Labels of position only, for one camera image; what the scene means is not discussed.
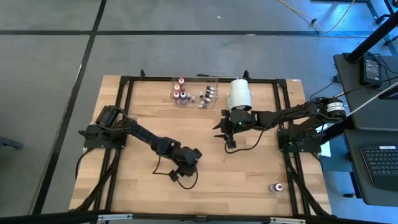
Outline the black side desk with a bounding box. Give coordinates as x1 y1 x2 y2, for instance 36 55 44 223
333 52 398 208

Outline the clear plastic container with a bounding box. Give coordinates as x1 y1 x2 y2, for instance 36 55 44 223
170 76 220 110

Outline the grey furniture foot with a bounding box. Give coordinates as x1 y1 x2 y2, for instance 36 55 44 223
0 136 24 151

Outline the black power supply box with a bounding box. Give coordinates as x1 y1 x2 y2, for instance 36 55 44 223
359 53 383 86

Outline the black aluminium table frame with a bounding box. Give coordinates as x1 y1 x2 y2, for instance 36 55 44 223
71 70 332 218

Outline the silver metal rod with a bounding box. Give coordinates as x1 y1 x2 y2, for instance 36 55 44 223
341 81 398 123

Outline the pale green paper sheet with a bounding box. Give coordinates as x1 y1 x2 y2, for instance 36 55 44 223
313 124 331 157

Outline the black keyboard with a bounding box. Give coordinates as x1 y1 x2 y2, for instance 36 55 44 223
359 144 398 192

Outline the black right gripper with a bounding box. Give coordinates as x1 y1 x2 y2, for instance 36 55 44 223
212 108 254 141

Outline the black crossbar with silver brackets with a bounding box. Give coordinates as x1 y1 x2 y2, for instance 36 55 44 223
0 211 398 224

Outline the yellow floor cable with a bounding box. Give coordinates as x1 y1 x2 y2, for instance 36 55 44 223
277 0 357 34

